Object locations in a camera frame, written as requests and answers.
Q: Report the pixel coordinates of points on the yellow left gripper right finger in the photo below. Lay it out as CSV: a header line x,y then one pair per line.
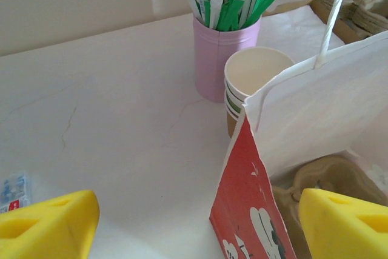
x,y
342,231

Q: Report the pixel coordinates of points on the pink straw holder cup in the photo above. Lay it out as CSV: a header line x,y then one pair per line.
x,y
212,59

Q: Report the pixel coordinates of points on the clear plastic packet red print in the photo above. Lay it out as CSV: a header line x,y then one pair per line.
x,y
13,189

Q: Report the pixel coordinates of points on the brown pulp cup carrier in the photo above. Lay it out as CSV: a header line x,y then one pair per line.
x,y
339,169
363,1

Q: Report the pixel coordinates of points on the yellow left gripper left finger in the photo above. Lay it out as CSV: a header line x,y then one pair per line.
x,y
45,228

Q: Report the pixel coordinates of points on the white paper napkin stack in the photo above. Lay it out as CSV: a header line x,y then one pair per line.
x,y
291,34

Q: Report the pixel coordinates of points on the brown cardboard napkin box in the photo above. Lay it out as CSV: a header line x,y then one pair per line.
x,y
291,5

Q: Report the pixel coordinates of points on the red white paper bag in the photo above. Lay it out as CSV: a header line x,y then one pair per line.
x,y
318,110

